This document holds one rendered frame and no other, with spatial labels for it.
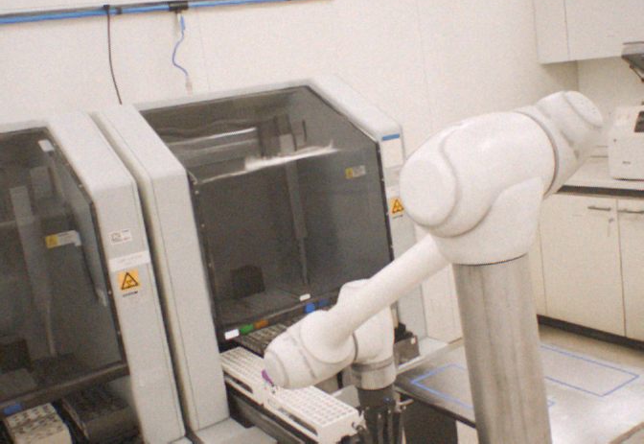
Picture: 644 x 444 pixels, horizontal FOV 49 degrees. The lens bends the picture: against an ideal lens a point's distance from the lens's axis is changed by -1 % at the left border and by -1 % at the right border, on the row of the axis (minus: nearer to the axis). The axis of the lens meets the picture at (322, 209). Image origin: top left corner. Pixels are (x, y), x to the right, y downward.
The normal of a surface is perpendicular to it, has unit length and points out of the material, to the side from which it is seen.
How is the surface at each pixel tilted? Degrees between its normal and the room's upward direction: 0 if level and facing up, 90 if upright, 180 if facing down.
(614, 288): 90
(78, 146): 29
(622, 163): 90
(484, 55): 90
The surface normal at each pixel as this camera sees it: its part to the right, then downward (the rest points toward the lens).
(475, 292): -0.56, 0.22
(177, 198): 0.54, 0.08
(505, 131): 0.35, -0.63
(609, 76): -0.83, 0.22
